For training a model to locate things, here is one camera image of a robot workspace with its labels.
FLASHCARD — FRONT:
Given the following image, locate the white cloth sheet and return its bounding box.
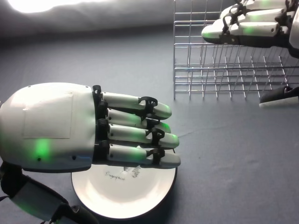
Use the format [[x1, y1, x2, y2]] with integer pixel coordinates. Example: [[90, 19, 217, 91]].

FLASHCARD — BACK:
[[0, 0, 234, 45]]

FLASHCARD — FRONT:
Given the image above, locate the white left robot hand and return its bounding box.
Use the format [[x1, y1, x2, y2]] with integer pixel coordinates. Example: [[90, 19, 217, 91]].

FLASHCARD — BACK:
[[0, 83, 182, 224]]

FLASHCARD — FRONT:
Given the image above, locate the grey tablecloth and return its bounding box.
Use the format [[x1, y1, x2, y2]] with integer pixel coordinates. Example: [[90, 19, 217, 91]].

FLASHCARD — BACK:
[[0, 23, 299, 224]]

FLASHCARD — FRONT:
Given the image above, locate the silver wire dish rack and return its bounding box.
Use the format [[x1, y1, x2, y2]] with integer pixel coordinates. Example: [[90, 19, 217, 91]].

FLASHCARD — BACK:
[[173, 0, 299, 101]]

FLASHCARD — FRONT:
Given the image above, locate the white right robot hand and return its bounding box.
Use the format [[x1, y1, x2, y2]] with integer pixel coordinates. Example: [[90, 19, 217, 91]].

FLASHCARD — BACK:
[[201, 0, 299, 109]]

